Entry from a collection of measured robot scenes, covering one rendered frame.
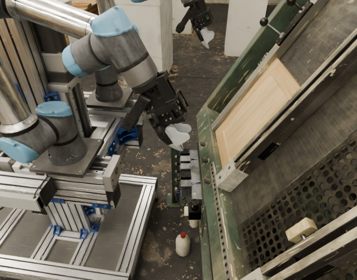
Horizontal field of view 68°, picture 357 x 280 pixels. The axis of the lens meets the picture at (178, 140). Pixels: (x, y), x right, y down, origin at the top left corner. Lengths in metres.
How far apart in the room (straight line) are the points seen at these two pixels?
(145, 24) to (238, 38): 2.00
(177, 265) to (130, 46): 1.63
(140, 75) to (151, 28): 2.94
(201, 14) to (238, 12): 3.68
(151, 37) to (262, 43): 2.16
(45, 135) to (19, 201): 0.35
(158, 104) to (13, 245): 1.63
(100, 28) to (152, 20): 2.92
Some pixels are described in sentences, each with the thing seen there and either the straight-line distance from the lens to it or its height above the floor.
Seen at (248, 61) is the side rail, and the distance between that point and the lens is 1.59.
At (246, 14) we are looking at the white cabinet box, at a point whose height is 0.70.
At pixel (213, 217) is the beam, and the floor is 0.84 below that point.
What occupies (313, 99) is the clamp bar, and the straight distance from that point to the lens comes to 0.97.
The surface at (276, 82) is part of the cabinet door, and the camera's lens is 1.24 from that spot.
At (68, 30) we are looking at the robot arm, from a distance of 0.80.
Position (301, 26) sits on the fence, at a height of 1.44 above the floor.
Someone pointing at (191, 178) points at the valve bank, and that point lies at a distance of 1.39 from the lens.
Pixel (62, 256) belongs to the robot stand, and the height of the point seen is 0.21.
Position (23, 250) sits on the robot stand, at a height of 0.21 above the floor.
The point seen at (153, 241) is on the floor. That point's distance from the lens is 2.06.
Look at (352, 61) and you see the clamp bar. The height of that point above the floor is 1.46.
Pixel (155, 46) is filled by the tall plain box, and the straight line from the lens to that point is 3.56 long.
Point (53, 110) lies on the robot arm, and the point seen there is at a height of 1.27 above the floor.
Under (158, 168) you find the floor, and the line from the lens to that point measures 2.54.
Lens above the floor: 1.77
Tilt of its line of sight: 38 degrees down
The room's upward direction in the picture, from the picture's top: straight up
